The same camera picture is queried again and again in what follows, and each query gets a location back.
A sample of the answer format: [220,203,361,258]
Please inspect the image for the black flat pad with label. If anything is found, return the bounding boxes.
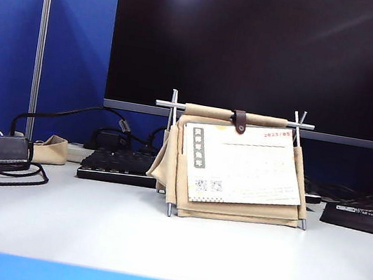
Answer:
[318,198,373,236]

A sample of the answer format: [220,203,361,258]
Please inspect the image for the brown leather snap strap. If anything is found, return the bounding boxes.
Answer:
[229,108,250,135]

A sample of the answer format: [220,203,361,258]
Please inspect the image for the black power adapter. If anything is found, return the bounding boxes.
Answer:
[84,126,129,155]

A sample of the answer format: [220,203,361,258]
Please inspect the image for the black cable with metal plug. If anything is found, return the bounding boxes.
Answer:
[0,155,52,206]

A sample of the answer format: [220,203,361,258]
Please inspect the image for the black cable bundle behind keyboard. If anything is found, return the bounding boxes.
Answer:
[301,176,373,210]

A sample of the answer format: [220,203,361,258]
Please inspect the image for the beige fabric pouch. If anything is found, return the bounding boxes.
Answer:
[31,132,71,168]

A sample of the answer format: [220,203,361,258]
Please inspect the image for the white power strip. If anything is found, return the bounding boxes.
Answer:
[65,141,96,166]

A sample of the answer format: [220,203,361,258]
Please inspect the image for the aluminium partition post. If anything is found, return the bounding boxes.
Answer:
[22,0,55,140]

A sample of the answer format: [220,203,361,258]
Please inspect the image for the black computer keyboard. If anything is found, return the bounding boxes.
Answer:
[76,140,325,217]

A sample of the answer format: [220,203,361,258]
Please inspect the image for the black cable with ferrite bead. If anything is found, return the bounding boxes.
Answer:
[8,93,163,159]

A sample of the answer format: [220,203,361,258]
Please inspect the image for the large black computer monitor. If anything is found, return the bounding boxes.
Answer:
[101,0,373,149]

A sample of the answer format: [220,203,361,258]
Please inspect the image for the white calendar page with print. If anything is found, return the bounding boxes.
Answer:
[172,113,313,220]

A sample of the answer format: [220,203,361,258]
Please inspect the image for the beige fabric calendar stand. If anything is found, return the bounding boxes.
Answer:
[138,87,325,239]

